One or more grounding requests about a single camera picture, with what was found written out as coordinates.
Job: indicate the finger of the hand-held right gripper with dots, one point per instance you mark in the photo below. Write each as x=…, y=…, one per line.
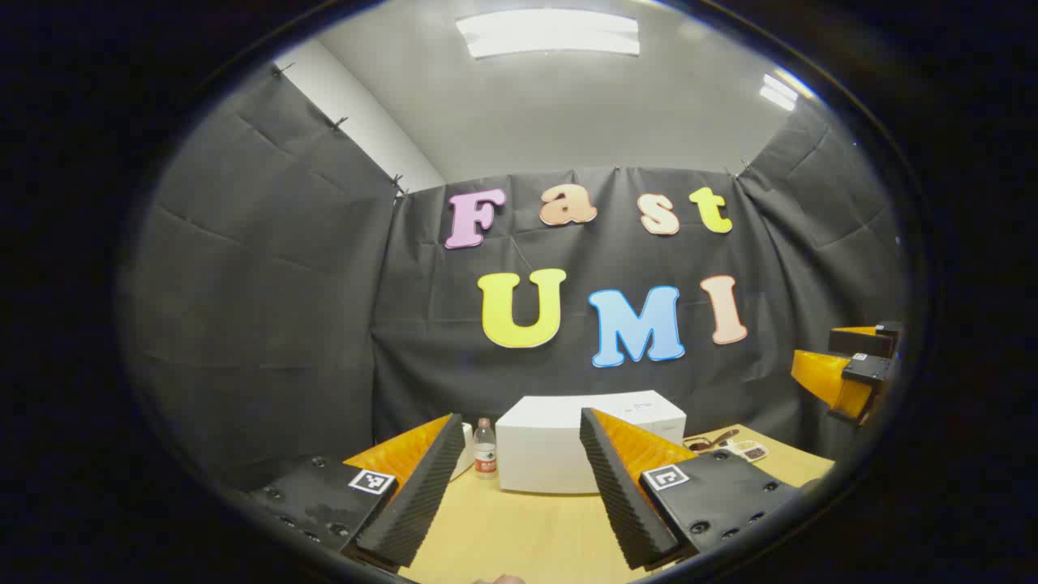
x=864, y=342
x=827, y=373

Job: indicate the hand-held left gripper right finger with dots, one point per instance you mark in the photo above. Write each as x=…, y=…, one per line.
x=624, y=511

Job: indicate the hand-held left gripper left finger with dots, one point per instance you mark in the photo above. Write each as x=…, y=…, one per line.
x=405, y=511

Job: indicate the white microwave oven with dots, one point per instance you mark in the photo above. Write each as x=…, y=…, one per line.
x=543, y=446

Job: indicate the white toaster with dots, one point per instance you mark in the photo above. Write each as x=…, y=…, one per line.
x=468, y=454

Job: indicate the clear plastic water bottle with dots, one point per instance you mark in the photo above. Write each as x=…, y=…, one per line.
x=485, y=454

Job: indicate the white divided seasoning tray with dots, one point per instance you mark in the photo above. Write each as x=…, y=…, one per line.
x=748, y=451

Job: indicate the black backdrop cloth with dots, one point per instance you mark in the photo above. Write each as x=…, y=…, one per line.
x=284, y=324

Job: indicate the small ceiling light panel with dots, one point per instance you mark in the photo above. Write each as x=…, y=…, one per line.
x=778, y=92

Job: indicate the large ceiling light panel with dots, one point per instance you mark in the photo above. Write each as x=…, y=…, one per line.
x=547, y=32

